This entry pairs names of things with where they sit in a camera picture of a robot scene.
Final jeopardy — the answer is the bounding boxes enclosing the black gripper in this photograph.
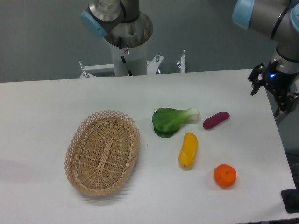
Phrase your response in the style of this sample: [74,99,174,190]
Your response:
[248,59,299,117]

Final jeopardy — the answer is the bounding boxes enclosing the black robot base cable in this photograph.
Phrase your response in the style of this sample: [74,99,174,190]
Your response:
[118,37,133,77]

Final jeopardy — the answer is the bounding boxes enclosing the yellow mango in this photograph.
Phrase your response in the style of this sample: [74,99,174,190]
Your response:
[178,132,198,169]

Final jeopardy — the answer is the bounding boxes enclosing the oval wicker basket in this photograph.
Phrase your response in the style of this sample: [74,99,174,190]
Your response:
[64,110,140,196]

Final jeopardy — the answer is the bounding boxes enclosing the black device at table edge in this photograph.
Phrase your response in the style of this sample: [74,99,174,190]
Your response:
[281,189,299,214]

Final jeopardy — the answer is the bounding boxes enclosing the orange tangerine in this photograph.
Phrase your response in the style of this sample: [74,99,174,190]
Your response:
[213,164,237,188]

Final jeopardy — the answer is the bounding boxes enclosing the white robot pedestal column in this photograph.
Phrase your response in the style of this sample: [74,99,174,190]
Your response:
[109,44,147,75]

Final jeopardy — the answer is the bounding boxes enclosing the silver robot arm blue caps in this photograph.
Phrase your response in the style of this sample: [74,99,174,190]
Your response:
[81,0,299,116]

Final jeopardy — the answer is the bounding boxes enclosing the white metal mounting frame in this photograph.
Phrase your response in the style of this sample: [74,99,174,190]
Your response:
[78,49,187,79]

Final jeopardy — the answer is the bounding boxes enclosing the purple sweet potato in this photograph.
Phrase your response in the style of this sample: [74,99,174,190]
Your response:
[203,112,230,130]

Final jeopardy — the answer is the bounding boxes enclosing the green bok choy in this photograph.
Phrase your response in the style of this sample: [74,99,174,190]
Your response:
[151,107,200,138]

